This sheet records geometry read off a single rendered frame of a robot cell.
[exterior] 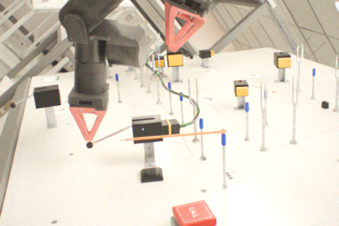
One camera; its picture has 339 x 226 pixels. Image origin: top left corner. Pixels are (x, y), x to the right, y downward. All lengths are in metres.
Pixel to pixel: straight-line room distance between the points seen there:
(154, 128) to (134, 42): 0.18
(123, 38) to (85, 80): 0.11
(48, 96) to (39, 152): 0.16
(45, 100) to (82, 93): 0.31
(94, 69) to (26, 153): 0.30
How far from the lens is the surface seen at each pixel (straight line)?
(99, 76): 0.71
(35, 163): 0.87
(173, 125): 0.75
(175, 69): 1.32
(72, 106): 0.72
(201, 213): 0.57
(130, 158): 0.82
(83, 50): 0.70
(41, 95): 1.01
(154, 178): 0.72
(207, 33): 9.22
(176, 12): 0.67
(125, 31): 0.67
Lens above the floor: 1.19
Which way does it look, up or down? 1 degrees up
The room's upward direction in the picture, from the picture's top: 48 degrees clockwise
